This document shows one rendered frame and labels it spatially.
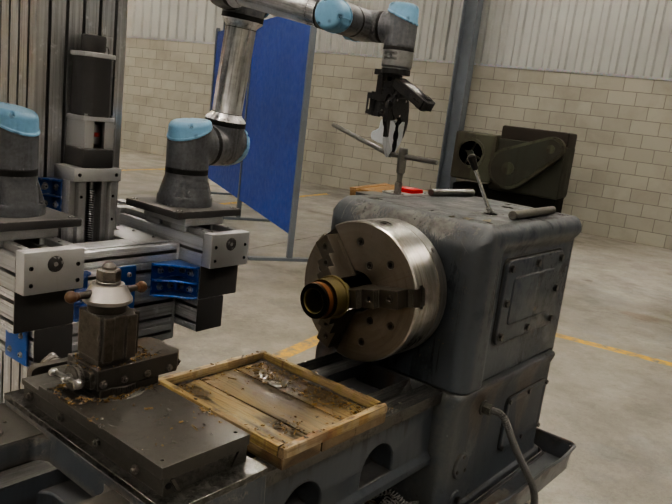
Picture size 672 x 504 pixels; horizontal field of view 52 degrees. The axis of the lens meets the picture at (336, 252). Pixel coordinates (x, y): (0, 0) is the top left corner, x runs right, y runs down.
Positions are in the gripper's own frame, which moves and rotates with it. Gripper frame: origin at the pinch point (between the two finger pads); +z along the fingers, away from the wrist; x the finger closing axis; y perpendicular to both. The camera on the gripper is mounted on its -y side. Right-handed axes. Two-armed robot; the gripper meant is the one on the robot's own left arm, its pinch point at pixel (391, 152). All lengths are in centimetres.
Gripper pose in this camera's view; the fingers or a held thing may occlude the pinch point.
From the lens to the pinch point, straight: 174.1
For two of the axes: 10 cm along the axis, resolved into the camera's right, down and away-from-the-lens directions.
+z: -1.2, 9.7, 2.1
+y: -7.8, -2.2, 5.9
